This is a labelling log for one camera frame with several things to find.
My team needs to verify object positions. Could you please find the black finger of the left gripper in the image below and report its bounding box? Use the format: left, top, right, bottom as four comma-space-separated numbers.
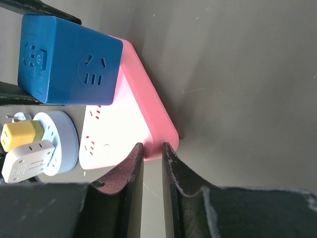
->
0, 0, 82, 25
0, 82, 68, 106

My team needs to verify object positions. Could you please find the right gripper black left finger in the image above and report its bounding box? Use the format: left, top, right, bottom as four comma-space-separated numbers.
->
0, 143, 144, 238

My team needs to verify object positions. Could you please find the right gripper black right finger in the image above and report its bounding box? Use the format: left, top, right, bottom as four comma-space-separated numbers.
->
162, 143, 317, 238

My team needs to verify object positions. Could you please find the yellow plug adapter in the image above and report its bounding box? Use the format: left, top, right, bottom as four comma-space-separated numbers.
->
0, 120, 44, 152

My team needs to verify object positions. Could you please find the blue cube plug adapter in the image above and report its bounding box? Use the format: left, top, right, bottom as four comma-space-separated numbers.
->
17, 15, 123, 105

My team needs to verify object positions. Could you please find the light blue round socket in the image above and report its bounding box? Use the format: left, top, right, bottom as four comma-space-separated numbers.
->
34, 111, 79, 177

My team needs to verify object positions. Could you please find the white square charger plug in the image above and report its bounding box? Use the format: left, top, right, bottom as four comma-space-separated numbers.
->
1, 140, 55, 183

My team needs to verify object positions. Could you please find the pink triangular power strip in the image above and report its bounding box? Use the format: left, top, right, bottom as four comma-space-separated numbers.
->
79, 40, 179, 170

